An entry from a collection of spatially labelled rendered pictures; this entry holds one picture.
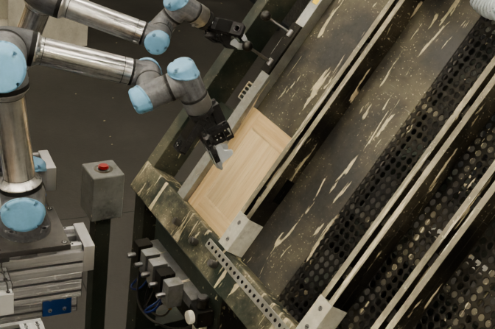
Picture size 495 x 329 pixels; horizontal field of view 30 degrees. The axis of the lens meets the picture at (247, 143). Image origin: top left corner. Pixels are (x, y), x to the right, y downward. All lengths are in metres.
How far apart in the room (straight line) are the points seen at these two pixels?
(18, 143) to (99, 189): 0.90
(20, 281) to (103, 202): 0.65
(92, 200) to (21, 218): 0.82
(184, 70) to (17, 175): 0.52
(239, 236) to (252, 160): 0.30
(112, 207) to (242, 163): 0.54
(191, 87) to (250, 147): 0.77
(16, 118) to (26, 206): 0.25
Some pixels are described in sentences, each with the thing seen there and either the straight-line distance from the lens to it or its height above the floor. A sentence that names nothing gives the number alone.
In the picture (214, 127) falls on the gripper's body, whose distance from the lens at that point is 2.52.
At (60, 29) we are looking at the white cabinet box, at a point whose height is 0.14.
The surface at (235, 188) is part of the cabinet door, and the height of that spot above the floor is 1.02.
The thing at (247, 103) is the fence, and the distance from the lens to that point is 3.21.
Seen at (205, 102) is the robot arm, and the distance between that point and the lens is 2.46.
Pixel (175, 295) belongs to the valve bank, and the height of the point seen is 0.72.
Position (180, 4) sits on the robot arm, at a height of 1.60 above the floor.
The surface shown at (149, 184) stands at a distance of 3.42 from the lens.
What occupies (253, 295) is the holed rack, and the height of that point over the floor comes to 0.89.
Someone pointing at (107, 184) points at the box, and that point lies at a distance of 3.32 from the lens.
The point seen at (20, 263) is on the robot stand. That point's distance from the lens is 2.79.
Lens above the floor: 2.54
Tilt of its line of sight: 26 degrees down
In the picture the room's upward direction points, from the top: 8 degrees clockwise
